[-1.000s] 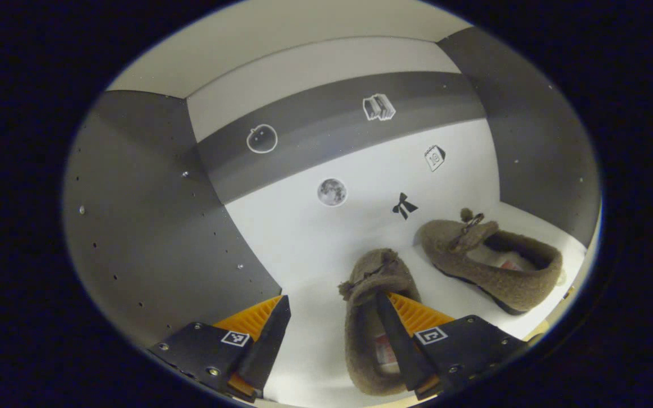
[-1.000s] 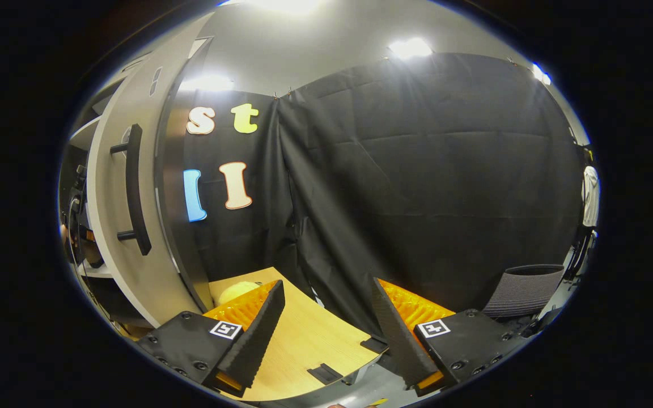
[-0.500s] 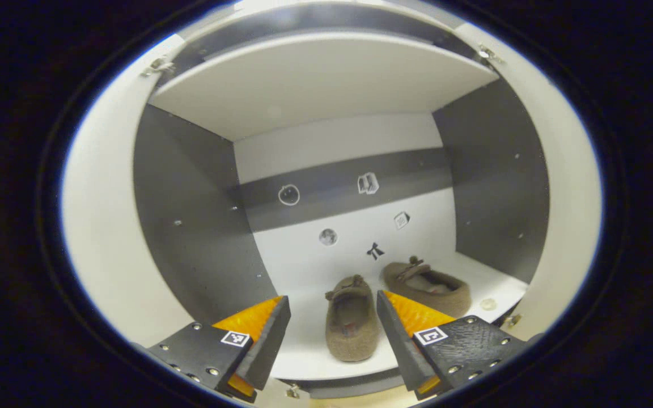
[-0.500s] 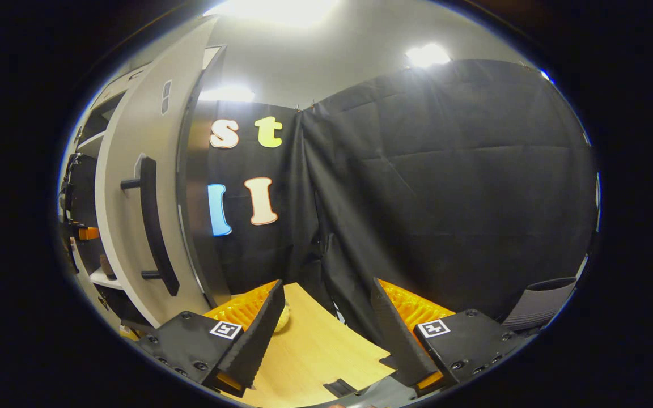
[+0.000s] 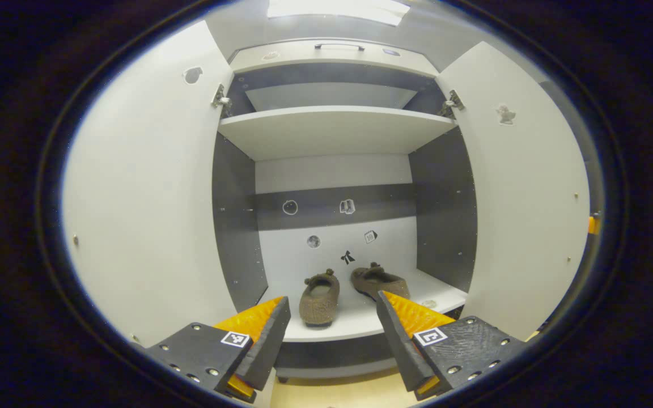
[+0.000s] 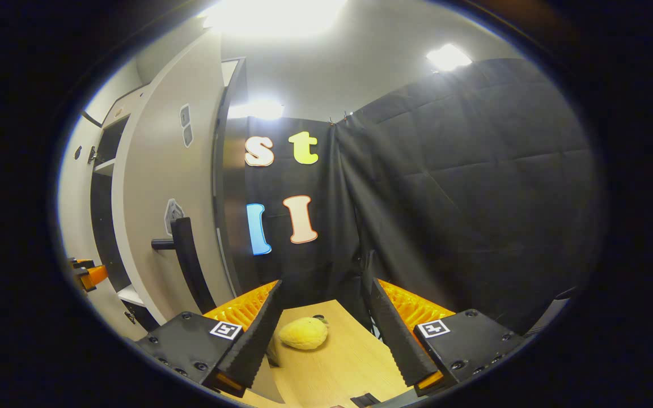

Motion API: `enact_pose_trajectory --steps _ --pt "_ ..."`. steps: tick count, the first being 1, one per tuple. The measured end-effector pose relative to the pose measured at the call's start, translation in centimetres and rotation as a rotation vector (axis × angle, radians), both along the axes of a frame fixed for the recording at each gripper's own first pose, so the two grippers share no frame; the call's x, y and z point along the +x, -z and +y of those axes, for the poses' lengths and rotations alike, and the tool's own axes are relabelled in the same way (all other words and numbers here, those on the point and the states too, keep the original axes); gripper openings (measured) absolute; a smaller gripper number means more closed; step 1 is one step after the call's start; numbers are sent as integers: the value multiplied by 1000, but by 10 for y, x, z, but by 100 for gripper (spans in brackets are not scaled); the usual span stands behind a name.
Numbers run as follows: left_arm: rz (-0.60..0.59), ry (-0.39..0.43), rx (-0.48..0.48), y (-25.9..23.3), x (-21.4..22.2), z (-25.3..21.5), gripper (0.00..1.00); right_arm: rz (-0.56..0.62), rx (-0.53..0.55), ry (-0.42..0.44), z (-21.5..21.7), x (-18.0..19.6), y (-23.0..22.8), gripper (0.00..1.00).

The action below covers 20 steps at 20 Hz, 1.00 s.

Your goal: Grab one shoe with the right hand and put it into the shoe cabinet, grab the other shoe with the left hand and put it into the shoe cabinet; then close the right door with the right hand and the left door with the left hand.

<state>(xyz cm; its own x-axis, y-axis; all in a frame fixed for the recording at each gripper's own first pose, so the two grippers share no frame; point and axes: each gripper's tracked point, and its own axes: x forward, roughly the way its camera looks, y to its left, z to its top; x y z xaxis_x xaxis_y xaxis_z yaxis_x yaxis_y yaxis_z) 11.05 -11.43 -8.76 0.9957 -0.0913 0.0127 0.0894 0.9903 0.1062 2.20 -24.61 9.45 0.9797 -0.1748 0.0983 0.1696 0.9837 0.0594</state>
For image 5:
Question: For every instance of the white shoe cabinet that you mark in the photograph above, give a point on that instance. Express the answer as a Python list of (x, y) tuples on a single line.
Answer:
[(440, 215)]

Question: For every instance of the metal door hinge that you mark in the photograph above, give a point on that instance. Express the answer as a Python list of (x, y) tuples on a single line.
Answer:
[(452, 103), (221, 99)]

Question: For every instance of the white cabinet drawer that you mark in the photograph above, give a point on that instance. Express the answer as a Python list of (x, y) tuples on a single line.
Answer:
[(304, 62)]

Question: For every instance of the brown fuzzy shoe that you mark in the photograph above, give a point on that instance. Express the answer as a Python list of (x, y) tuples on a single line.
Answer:
[(319, 309), (383, 281)]

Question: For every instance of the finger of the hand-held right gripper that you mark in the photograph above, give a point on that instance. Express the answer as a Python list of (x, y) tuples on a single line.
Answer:
[(594, 225)]

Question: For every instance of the ceiling light panel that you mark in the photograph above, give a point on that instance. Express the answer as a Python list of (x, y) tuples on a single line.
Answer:
[(338, 10)]

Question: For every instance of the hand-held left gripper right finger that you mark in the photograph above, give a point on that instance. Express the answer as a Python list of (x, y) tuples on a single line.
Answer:
[(400, 345)]

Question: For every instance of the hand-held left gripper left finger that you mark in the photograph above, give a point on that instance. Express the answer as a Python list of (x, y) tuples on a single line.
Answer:
[(270, 345)]

